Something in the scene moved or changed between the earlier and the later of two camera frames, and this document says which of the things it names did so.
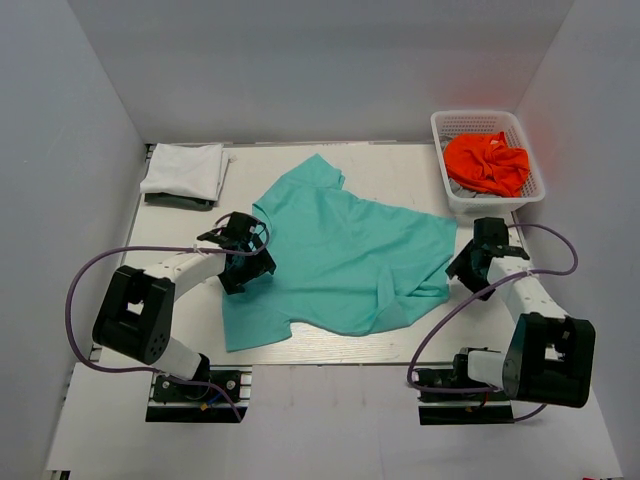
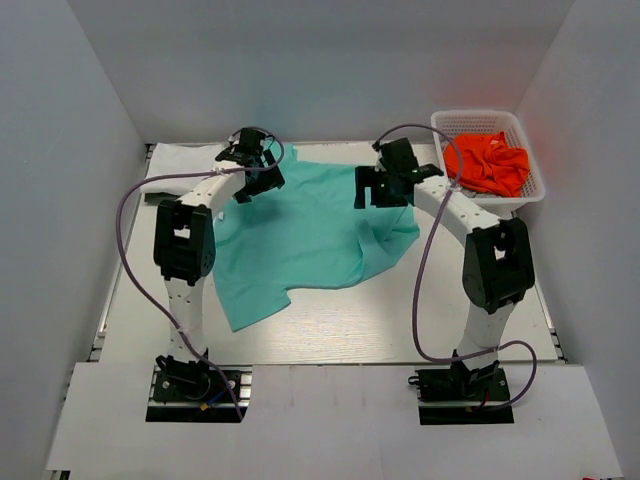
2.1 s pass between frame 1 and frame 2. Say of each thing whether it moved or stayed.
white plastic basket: stayed
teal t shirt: moved
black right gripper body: moved
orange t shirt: stayed
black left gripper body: moved
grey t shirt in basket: stayed
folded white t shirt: stayed
